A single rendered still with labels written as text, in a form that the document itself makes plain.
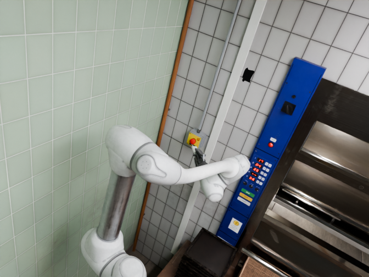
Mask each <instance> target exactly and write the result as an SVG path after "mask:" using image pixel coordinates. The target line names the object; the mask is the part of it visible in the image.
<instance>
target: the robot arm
mask: <svg viewBox="0 0 369 277"><path fill-rule="evenodd" d="M105 144H106V147H107V149H108V155H109V165H110V167H111V174H110V179H109V183H108V188H107V192H106V195H105V200H104V204H103V209H102V213H101V217H100V221H99V226H97V227H95V228H91V229H90V230H88V231H87V232H86V233H85V234H84V236H83V238H82V240H81V251H82V254H83V256H84V258H85V260H86V261H87V263H88V264H89V266H90V267H91V268H92V270H93V271H94V272H95V273H96V274H97V275H98V276H99V277H147V273H146V269H145V267H144V265H143V263H142V262H141V261H140V260H139V259H138V258H136V257H134V256H129V255H128V254H127V253H126V252H125V251H124V242H123V234H122V232H121V230H120V229H121V226H122V222H123V219H124V215H125V212H126V208H127V204H128V201H129V198H130V194H131V190H132V187H133V183H134V180H135V177H136V174H137V175H139V176H140V177H141V178H142V179H144V180H145V181H147V182H150V183H152V184H156V185H161V186H172V185H179V184H188V183H191V182H195V181H198V180H199V181H200V187H201V189H202V191H203V193H204V195H205V197H206V198H207V199H208V200H210V201H211V202H218V201H219V200H221V199H222V197H223V191H224V189H225V188H226V187H227V186H228V185H229V184H231V183H233V182H235V181H236V180H238V179H239V178H241V177H242V176H243V175H244V174H245V173H246V172H247V171H248V170H249V168H250V162H249V161H248V159H247V157H246V156H245V155H242V154H239V155H236V156H234V157H230V158H226V159H224V160H222V161H219V162H215V163H210V164H208V163H207V162H206V161H205V159H204V157H205V156H206V154H204V153H203V152H202V151H201V150H200V149H197V147H196V146H192V150H193V152H194V155H193V156H195V158H194V162H195V166H196V167H195V168H190V169H184V168H182V167H181V166H180V165H179V164H178V163H177V162H176V161H174V160H173V159H172V158H170V157H169V156H168V155H167V154H166V153H165V152H164V151H163V150H162V149H161V148H160V147H158V146H157V145H156V144H155V143H154V142H153V141H152V140H151V139H150V138H149V137H148V136H146V135H145V134H144V133H142V132H141V131H139V130H137V129H136V128H134V127H132V126H129V125H115V126H113V127H112V128H110V129H109V131H108V132H107V134H106V136H105Z"/></svg>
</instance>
